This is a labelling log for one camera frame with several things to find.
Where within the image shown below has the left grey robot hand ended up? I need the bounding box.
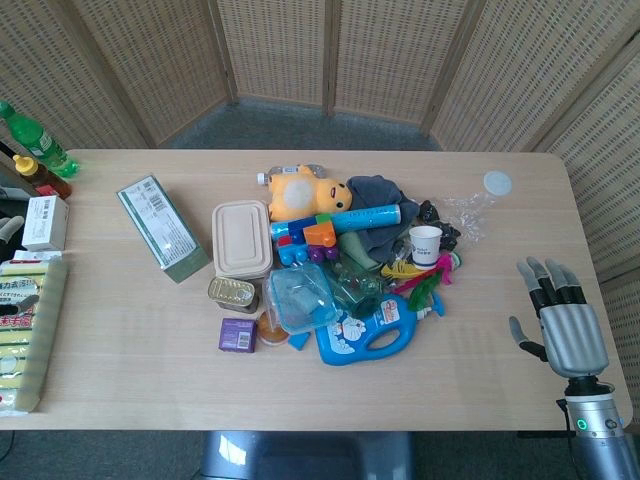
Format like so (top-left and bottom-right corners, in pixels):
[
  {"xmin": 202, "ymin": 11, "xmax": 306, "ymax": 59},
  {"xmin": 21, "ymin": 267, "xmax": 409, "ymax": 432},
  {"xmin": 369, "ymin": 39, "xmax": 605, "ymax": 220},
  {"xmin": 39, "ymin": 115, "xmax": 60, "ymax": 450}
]
[{"xmin": 0, "ymin": 215, "xmax": 26, "ymax": 246}]

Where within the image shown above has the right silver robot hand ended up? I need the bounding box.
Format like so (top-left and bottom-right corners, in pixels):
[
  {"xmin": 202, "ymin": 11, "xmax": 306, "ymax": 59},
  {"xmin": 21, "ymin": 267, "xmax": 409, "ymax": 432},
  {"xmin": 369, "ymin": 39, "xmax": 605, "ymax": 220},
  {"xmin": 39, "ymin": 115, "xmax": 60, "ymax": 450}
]
[{"xmin": 508, "ymin": 256, "xmax": 611, "ymax": 378}]

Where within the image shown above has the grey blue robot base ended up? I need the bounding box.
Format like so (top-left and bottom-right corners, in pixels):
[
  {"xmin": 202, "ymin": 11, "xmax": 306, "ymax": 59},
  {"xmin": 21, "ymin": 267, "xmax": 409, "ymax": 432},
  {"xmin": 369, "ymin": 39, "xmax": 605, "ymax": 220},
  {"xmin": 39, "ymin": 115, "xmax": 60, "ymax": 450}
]
[{"xmin": 199, "ymin": 430, "xmax": 416, "ymax": 480}]

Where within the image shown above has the small white carton box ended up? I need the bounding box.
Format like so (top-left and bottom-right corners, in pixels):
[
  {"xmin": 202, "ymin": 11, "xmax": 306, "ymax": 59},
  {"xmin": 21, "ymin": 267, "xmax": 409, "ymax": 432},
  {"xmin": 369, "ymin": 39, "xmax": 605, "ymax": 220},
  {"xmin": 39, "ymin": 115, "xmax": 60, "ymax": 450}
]
[{"xmin": 20, "ymin": 194, "xmax": 69, "ymax": 253}]

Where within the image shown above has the green rectangular box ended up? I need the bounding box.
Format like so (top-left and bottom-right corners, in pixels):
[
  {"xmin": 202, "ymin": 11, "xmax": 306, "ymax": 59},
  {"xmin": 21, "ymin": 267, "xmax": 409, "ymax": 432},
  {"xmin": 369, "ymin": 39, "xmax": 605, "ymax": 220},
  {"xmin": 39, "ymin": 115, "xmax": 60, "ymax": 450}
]
[{"xmin": 116, "ymin": 173, "xmax": 212, "ymax": 285}]

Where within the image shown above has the beige lidded food container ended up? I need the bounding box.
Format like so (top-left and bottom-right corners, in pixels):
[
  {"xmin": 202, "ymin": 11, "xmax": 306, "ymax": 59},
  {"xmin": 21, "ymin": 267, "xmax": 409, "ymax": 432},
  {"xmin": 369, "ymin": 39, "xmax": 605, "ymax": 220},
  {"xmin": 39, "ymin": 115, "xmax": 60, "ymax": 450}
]
[{"xmin": 210, "ymin": 199, "xmax": 274, "ymax": 282}]

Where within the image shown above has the small purple box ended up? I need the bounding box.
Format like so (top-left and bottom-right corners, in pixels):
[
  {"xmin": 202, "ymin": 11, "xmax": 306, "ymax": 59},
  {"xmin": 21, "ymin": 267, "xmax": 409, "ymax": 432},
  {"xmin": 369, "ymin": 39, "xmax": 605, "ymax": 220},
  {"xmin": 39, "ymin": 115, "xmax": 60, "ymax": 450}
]
[{"xmin": 217, "ymin": 317, "xmax": 259, "ymax": 355}]

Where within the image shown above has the brown sauce bottle yellow cap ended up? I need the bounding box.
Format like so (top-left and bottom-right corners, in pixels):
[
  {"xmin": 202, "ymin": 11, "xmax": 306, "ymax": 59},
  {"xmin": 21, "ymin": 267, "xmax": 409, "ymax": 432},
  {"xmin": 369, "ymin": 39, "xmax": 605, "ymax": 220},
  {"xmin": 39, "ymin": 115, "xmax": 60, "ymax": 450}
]
[{"xmin": 12, "ymin": 153, "xmax": 74, "ymax": 199}]

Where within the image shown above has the green soda bottle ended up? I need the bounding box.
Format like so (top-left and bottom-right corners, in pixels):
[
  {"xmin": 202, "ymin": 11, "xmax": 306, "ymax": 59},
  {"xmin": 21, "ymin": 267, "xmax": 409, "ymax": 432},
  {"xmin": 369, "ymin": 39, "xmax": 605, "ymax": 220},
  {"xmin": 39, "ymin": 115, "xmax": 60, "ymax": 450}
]
[{"xmin": 0, "ymin": 99, "xmax": 81, "ymax": 179}]

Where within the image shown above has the yellow sponge pack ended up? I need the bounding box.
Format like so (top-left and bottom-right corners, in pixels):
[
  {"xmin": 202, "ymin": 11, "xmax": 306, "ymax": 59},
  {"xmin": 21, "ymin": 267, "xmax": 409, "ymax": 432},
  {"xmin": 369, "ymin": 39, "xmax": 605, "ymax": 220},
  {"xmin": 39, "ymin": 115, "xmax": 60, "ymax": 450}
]
[{"xmin": 0, "ymin": 250, "xmax": 69, "ymax": 417}]

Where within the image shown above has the colourful feather shuttlecock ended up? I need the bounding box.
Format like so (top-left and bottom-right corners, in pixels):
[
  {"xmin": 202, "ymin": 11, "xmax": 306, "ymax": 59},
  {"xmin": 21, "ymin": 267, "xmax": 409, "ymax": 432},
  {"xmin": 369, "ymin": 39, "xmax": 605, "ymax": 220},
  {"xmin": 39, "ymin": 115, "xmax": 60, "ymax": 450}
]
[{"xmin": 380, "ymin": 251, "xmax": 464, "ymax": 312}]

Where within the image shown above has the clear plastic wrapper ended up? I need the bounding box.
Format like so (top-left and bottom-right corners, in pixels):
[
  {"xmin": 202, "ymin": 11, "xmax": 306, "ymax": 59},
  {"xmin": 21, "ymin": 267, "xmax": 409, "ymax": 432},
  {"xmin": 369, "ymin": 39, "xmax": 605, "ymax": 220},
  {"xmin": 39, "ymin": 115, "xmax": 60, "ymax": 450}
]
[{"xmin": 435, "ymin": 191, "xmax": 496, "ymax": 241}]

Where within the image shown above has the white round lid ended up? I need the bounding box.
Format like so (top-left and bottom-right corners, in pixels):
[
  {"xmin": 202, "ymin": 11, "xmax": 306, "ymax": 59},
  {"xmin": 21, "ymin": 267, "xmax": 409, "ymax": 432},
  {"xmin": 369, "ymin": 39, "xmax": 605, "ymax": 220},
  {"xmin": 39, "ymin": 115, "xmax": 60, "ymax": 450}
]
[{"xmin": 481, "ymin": 170, "xmax": 514, "ymax": 197}]

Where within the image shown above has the black crumpled plastic bag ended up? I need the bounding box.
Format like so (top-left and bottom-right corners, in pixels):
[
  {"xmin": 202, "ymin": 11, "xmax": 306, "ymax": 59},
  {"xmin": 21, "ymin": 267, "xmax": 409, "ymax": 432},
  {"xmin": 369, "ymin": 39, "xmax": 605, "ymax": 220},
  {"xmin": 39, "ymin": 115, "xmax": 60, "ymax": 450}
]
[{"xmin": 417, "ymin": 198, "xmax": 461, "ymax": 252}]

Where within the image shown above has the white paper cup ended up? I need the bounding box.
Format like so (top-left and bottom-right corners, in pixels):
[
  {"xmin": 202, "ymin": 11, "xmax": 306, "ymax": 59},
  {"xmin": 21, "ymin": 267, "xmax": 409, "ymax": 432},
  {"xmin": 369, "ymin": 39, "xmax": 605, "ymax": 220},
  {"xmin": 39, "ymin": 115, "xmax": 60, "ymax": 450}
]
[{"xmin": 407, "ymin": 224, "xmax": 444, "ymax": 271}]

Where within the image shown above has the blue detergent bottle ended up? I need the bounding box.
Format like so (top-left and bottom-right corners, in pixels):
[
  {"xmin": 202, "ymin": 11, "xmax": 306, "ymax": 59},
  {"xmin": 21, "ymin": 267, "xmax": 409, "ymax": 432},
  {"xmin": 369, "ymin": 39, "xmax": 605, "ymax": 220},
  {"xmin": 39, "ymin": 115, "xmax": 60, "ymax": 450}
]
[{"xmin": 313, "ymin": 292, "xmax": 446, "ymax": 367}]

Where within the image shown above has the clear glass jar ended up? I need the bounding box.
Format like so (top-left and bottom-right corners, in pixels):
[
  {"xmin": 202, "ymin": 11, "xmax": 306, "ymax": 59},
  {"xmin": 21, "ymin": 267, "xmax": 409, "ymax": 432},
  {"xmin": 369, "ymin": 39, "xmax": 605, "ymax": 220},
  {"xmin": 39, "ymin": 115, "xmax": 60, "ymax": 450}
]
[{"xmin": 329, "ymin": 263, "xmax": 386, "ymax": 319}]

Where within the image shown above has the grey blue cloth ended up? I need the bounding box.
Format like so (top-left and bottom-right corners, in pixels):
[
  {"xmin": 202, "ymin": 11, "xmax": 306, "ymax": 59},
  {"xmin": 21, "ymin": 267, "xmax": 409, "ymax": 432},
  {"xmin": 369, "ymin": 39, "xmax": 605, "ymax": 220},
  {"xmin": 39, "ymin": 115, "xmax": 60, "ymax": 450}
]
[{"xmin": 337, "ymin": 174, "xmax": 421, "ymax": 266}]

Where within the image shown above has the gold metal tin can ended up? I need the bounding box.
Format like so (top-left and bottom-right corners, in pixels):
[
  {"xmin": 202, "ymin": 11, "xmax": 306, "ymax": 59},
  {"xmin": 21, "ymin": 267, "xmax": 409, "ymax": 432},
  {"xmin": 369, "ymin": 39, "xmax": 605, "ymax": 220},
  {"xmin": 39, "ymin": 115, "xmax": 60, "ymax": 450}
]
[{"xmin": 207, "ymin": 276, "xmax": 262, "ymax": 315}]

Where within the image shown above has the blue cylindrical tube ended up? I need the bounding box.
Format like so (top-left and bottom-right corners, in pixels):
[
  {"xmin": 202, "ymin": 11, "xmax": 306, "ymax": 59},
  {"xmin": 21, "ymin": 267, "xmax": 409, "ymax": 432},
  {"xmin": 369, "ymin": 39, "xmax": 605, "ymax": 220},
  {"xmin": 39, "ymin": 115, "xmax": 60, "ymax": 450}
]
[{"xmin": 269, "ymin": 202, "xmax": 404, "ymax": 240}]

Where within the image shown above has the small white capped bottle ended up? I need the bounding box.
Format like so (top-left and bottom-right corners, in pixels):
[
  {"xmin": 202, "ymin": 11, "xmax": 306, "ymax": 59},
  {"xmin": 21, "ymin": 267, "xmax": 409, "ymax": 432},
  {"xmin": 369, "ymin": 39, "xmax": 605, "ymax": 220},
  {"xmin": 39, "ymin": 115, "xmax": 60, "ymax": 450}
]
[{"xmin": 255, "ymin": 164, "xmax": 327, "ymax": 189}]

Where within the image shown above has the clear blue plastic container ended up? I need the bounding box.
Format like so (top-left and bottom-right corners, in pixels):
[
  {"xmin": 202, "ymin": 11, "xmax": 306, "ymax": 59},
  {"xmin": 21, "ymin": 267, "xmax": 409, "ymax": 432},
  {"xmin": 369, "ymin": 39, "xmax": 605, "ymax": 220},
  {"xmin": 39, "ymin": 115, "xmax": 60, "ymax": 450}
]
[{"xmin": 263, "ymin": 263, "xmax": 339, "ymax": 335}]

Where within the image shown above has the colourful building block toy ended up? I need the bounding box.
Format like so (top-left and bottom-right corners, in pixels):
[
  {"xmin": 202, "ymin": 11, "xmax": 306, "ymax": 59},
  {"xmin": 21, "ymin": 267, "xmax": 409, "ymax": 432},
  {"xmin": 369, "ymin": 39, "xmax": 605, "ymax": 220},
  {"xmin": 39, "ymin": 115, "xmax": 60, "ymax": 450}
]
[{"xmin": 275, "ymin": 212, "xmax": 340, "ymax": 266}]

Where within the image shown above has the yellow plush toy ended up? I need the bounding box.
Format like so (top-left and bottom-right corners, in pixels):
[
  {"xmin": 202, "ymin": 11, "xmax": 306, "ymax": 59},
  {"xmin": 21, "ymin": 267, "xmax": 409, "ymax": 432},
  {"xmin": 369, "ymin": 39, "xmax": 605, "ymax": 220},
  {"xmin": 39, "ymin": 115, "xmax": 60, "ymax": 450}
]
[{"xmin": 267, "ymin": 164, "xmax": 354, "ymax": 223}]

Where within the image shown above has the woven bamboo folding screen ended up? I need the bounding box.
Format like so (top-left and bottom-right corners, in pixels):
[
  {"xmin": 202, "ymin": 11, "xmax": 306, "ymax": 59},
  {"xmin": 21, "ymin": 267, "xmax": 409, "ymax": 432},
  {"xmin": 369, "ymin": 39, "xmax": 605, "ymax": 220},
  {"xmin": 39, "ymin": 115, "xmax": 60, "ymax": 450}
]
[{"xmin": 0, "ymin": 0, "xmax": 640, "ymax": 406}]

